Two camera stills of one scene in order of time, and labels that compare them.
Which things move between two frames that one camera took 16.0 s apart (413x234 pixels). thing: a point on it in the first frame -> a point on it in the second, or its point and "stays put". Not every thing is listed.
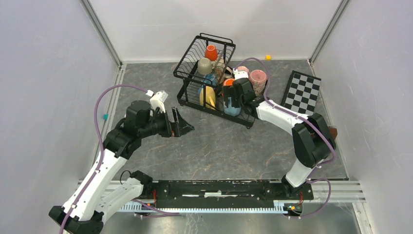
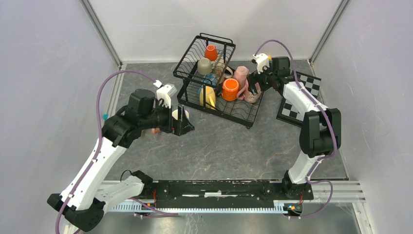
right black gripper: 229,92 -> 254,78
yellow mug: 210,97 stays put
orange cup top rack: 211,52 stays put
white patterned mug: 222,71 stays put
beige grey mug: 204,66 stays put
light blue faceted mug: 232,111 -> 175,114
